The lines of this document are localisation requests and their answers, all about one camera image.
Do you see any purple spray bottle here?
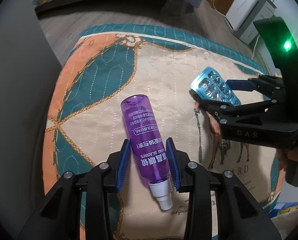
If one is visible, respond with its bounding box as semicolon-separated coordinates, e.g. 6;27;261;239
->
121;94;173;211

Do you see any patterned quilted cushion mat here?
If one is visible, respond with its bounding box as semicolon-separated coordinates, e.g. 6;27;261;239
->
42;23;287;240

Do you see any white power cable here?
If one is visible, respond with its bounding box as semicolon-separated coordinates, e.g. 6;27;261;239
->
251;35;261;61

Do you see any white grey air purifier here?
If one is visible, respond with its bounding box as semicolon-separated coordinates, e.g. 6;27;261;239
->
225;0;276;44

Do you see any blue and yellow bag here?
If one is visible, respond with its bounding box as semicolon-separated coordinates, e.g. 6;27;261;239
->
268;202;298;218

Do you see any blue pill blister pack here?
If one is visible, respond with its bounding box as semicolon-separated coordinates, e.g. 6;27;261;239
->
190;67;241;106

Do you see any person's right hand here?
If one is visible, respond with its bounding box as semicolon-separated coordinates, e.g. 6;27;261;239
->
276;147;298;171

